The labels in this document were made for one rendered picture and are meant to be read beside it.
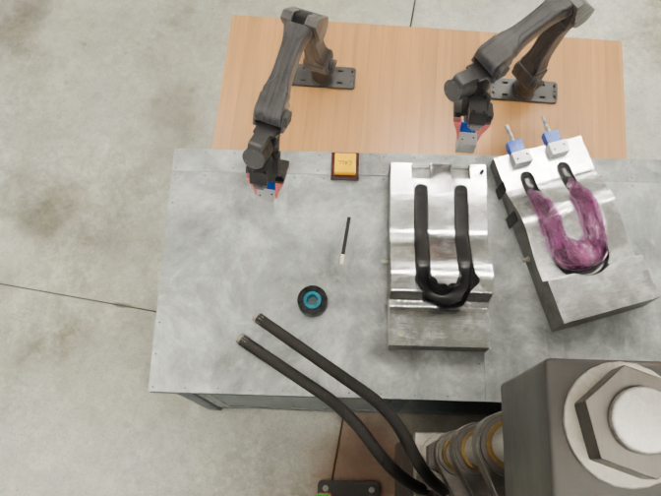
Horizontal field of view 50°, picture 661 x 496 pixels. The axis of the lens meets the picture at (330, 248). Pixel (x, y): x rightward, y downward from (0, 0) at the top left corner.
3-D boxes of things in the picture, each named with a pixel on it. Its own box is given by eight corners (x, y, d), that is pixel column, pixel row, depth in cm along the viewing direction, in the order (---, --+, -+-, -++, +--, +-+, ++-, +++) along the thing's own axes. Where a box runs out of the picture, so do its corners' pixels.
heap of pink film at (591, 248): (519, 192, 196) (526, 180, 189) (580, 175, 197) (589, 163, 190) (553, 279, 188) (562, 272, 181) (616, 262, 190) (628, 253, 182)
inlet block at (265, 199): (267, 163, 195) (266, 155, 190) (284, 166, 195) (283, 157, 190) (257, 207, 191) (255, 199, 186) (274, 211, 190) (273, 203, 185)
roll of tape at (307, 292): (321, 321, 192) (321, 319, 188) (293, 311, 193) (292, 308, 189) (331, 294, 194) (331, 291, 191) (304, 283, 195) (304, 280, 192)
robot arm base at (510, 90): (565, 91, 203) (564, 69, 205) (494, 86, 204) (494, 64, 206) (557, 104, 211) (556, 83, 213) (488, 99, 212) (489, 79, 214)
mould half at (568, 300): (489, 166, 205) (498, 150, 194) (574, 144, 207) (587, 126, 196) (552, 332, 190) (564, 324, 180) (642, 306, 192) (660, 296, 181)
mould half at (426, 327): (389, 175, 204) (391, 155, 192) (479, 177, 204) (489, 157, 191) (387, 348, 189) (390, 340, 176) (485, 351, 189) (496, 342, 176)
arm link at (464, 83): (458, 111, 176) (480, 79, 166) (438, 87, 178) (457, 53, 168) (490, 96, 182) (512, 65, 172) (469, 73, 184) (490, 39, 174)
